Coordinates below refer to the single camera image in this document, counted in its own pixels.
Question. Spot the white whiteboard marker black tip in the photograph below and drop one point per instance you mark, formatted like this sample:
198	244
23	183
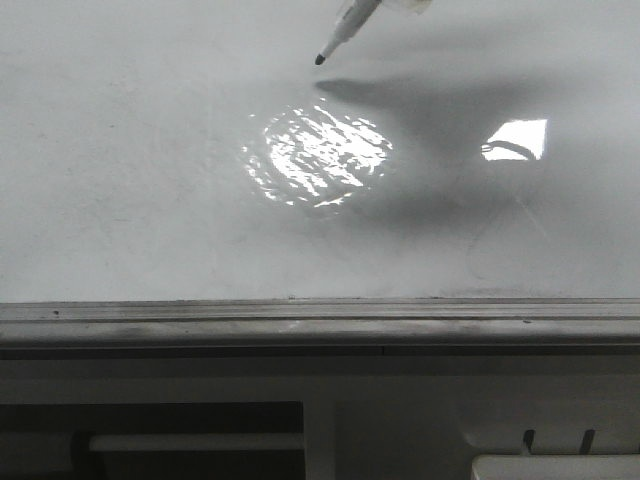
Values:
348	24

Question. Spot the red magnet taped to marker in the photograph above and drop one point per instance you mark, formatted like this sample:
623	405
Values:
410	6

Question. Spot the white whiteboard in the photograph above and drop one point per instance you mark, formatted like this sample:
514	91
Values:
164	150

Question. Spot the grey aluminium whiteboard tray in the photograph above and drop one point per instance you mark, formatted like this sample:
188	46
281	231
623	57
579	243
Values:
319	326

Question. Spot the white box lower right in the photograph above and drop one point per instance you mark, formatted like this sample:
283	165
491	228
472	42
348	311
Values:
555	467

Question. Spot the black hook left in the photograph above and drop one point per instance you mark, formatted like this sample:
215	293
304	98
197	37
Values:
527	442

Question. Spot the black hook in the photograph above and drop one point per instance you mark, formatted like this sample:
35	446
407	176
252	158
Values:
587	442
527	442

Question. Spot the black hook right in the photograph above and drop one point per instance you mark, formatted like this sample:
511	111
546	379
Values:
587	442

